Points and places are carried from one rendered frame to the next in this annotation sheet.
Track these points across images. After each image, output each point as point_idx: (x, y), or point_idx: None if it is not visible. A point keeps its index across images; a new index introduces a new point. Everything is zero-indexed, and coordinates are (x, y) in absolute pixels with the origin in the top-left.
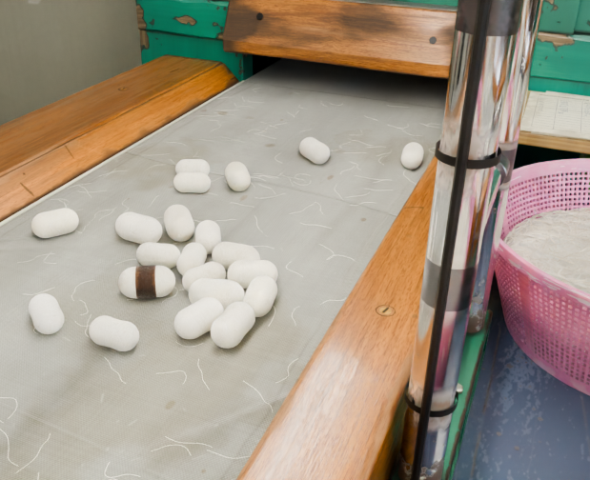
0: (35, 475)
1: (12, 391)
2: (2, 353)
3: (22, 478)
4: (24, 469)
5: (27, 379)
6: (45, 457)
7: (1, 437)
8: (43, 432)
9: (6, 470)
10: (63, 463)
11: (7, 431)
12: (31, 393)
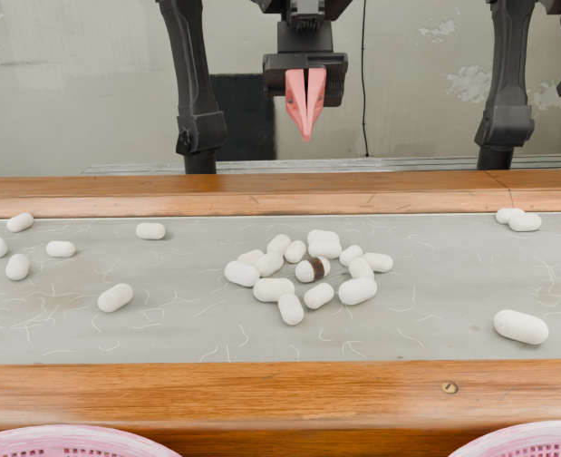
0: (556, 301)
1: None
2: None
3: (549, 297)
4: (553, 296)
5: None
6: None
7: (550, 281)
8: None
9: (544, 291)
10: None
11: (555, 281)
12: None
